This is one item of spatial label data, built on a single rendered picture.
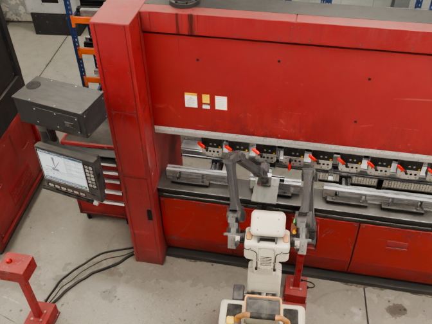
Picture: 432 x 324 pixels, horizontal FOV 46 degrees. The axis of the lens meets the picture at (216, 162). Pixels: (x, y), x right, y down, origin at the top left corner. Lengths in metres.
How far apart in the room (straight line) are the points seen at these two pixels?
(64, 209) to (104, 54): 2.34
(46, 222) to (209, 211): 1.80
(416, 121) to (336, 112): 0.50
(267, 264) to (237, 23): 1.48
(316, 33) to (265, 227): 1.18
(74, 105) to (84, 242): 2.07
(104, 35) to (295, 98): 1.27
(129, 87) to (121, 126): 0.34
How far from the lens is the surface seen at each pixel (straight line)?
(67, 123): 3.13
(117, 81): 3.34
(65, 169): 3.41
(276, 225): 3.09
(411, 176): 3.79
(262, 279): 3.45
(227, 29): 3.16
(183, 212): 4.14
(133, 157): 3.71
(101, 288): 4.55
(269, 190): 3.77
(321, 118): 3.46
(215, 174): 3.93
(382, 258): 4.29
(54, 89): 3.27
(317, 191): 3.99
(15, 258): 3.89
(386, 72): 3.27
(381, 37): 3.14
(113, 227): 4.96
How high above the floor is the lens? 3.66
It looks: 42 degrees down
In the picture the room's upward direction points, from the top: 1 degrees counter-clockwise
